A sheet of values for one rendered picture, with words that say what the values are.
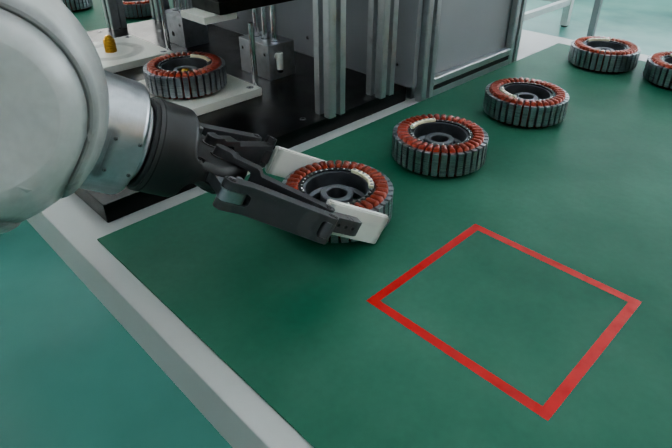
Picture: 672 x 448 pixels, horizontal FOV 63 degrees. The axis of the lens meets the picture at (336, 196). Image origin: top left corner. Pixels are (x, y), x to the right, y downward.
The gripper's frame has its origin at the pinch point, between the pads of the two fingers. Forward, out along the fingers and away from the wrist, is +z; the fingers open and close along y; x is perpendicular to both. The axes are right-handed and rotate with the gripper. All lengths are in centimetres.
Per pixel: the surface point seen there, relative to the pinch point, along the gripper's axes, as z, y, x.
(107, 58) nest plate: -12, -54, -6
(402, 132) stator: 10.1, -6.9, 7.4
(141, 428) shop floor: 17, -46, -79
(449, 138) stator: 15.2, -4.7, 9.1
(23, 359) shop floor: -2, -79, -90
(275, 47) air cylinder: 4.9, -35.2, 8.1
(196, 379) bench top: -14.2, 13.0, -11.8
